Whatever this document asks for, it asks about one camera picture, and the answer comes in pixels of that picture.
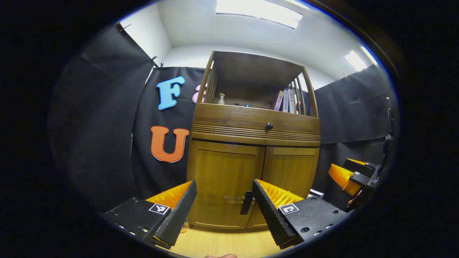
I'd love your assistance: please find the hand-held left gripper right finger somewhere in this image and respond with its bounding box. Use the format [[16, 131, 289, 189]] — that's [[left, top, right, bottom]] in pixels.
[[252, 179, 349, 250]]

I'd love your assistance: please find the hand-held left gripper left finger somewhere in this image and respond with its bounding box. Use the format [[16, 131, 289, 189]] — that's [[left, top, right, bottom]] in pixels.
[[101, 180, 197, 249]]

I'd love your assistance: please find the wooden cabinet door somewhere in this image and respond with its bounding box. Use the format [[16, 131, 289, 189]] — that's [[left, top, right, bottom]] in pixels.
[[187, 140, 266, 230], [247, 145, 320, 230]]

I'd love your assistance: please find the wooden double-door shoe cabinet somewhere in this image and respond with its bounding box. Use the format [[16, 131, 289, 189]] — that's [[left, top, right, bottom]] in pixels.
[[186, 50, 321, 231]]

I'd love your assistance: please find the small ceiling light panel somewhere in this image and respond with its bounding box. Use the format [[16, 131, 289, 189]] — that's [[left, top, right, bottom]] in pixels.
[[344, 46, 378, 71]]

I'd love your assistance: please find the large ceiling light panel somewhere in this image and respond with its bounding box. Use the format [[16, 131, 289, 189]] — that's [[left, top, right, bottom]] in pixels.
[[215, 0, 303, 29]]

